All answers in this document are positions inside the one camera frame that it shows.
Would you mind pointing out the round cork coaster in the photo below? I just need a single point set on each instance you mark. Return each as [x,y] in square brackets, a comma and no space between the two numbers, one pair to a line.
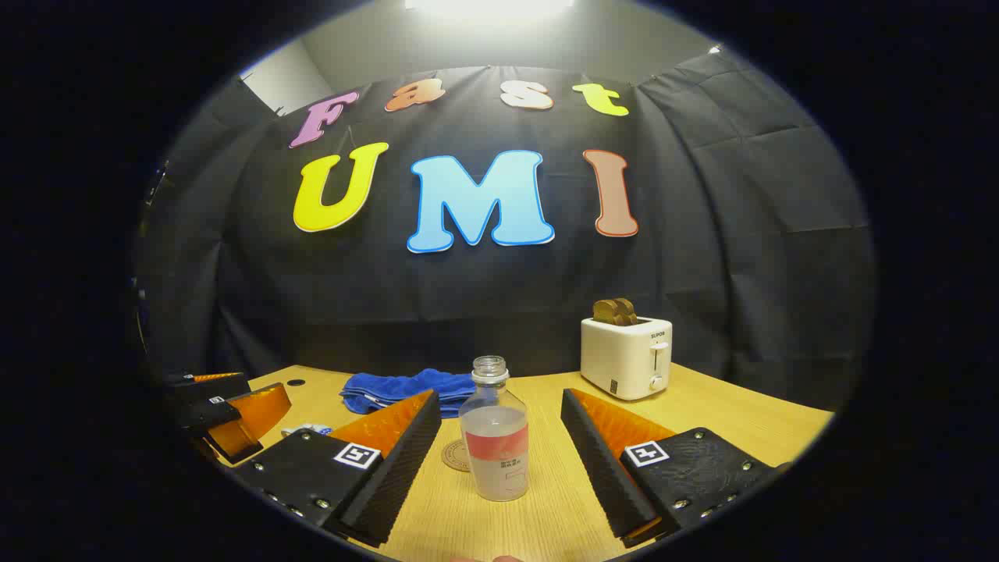
[454,457]

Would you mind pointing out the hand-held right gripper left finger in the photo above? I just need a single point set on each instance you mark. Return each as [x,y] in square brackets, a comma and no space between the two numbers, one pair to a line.
[402,460]

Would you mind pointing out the clear water bottle pink label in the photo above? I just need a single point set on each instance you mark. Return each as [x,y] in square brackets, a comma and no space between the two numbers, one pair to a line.
[494,437]

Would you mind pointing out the brown toast slice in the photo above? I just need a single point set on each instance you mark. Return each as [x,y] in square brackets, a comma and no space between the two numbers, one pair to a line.
[628,311]
[605,311]

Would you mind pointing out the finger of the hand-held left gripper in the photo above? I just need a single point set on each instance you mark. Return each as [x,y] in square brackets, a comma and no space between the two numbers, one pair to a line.
[211,386]
[250,417]

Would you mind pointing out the black backdrop cloth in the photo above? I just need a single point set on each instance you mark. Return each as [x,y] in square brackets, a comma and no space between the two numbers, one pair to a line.
[702,234]

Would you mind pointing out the white blue-patterned teacup lid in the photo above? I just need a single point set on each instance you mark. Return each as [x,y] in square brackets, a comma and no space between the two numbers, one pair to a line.
[308,429]

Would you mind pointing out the folded blue towel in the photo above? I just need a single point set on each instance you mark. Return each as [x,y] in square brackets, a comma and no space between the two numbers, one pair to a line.
[398,388]

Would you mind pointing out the white toaster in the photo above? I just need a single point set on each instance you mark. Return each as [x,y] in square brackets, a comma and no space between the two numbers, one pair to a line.
[624,359]

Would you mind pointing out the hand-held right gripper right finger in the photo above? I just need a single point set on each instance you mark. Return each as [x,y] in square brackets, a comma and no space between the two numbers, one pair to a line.
[601,468]

